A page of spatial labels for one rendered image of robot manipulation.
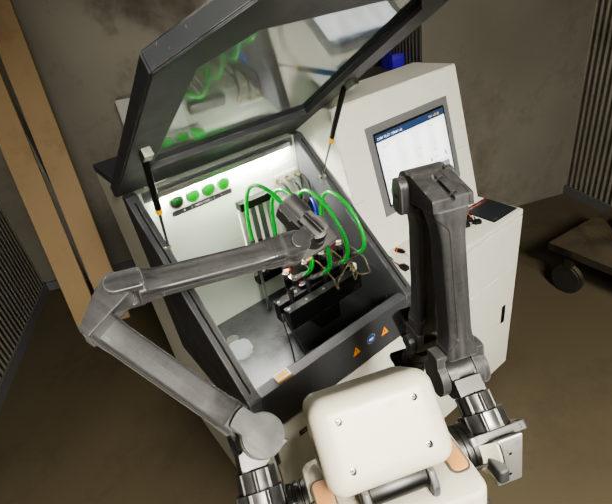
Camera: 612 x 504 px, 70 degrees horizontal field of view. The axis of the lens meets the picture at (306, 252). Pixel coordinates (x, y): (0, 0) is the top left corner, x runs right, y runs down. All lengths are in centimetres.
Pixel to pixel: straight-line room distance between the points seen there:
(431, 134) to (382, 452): 144
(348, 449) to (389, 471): 7
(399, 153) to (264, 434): 126
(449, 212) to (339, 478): 45
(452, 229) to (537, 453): 174
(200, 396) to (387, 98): 130
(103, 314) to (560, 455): 204
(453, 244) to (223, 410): 50
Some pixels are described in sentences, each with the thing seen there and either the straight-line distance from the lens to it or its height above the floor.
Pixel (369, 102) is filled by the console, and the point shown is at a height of 153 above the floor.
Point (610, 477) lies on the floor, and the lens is 242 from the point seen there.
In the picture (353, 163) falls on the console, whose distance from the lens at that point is 164.
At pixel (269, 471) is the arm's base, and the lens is 85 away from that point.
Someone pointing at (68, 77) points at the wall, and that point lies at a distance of 377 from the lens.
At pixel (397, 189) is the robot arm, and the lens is 81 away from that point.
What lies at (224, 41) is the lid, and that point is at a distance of 77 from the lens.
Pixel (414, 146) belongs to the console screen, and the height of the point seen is 131.
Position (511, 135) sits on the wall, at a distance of 393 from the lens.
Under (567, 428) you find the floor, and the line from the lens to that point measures 252.
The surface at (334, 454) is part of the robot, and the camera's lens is 72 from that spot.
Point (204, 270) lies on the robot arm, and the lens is 92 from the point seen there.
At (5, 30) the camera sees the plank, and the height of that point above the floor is 196.
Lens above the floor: 194
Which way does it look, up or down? 31 degrees down
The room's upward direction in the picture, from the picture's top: 10 degrees counter-clockwise
